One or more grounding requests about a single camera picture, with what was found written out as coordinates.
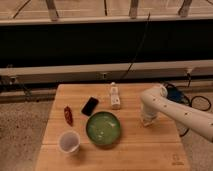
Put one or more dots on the black smartphone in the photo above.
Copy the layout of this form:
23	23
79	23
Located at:
89	106

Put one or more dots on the clear plastic cup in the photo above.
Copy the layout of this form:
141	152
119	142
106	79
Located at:
69	142

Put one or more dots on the white sponge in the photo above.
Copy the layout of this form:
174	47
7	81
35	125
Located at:
147	123

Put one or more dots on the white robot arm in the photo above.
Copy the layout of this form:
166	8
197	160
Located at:
154	100

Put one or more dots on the green bowl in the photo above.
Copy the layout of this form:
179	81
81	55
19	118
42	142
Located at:
103	128

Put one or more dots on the red chili pepper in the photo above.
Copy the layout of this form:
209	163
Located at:
68	115

